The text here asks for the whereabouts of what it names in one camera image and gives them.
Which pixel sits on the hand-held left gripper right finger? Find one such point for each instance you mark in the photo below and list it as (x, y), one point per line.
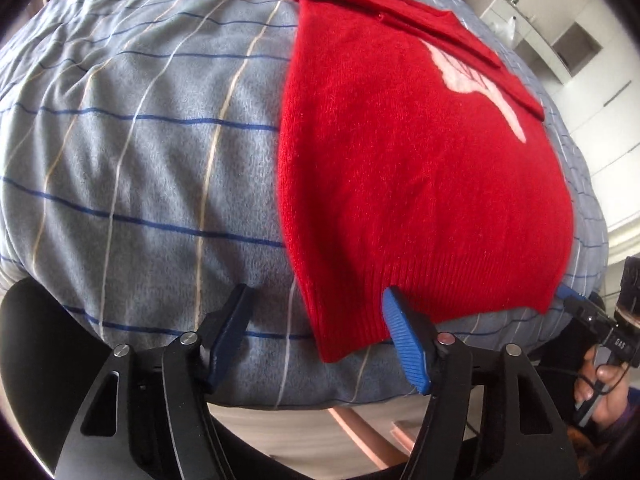
(405, 345)

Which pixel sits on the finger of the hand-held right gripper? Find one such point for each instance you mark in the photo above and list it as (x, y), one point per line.
(567, 291)

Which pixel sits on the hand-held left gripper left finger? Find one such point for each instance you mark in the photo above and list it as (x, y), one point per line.
(230, 330)

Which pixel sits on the red knit sweater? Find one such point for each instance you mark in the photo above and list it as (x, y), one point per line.
(400, 185)

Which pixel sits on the person's right forearm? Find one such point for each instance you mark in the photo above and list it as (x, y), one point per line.
(622, 422)

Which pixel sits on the person's right hand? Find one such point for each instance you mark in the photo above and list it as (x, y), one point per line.
(615, 385)

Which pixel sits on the grey plaid blanket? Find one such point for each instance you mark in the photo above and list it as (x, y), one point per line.
(125, 160)

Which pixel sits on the white cabinet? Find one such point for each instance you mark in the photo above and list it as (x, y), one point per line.
(540, 35)

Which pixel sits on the clear plastic bag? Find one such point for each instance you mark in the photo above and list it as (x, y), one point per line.
(507, 27)

